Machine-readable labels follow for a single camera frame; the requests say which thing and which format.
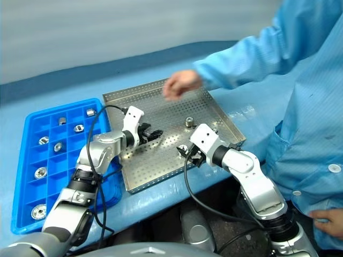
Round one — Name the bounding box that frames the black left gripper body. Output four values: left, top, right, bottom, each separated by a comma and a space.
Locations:
138, 122, 152, 147

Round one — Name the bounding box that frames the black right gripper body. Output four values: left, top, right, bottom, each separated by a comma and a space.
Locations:
187, 144, 206, 164

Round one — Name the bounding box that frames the perforated steel tray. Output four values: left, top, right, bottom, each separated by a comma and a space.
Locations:
102, 77, 247, 195

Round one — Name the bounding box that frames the blue plastic compartment tray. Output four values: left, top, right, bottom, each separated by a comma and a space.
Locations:
10, 97, 123, 235

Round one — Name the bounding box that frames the person's right hand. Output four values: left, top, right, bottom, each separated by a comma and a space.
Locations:
162, 69, 204, 102

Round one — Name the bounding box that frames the person's left hand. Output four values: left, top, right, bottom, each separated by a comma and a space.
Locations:
308, 208, 343, 238

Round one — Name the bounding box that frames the grey rounded robot leg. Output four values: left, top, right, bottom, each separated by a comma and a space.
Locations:
181, 206, 216, 252

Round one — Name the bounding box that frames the silver robot torso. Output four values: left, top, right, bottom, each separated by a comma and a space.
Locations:
88, 242, 188, 257

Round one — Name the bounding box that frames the person in blue coat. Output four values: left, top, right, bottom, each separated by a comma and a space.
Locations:
257, 0, 343, 251

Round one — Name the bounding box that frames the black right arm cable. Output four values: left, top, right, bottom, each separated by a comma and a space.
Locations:
183, 148, 271, 257

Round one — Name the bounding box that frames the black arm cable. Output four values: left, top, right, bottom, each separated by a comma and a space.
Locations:
183, 148, 271, 257
87, 104, 129, 248

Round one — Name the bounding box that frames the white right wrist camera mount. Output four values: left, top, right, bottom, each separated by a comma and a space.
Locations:
189, 123, 227, 167

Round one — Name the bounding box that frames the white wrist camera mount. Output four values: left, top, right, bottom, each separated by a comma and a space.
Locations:
189, 123, 227, 167
122, 105, 145, 147

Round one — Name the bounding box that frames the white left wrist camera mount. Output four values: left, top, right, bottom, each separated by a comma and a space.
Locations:
122, 105, 145, 147

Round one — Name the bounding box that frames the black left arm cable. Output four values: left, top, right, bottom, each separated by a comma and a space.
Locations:
87, 104, 129, 248

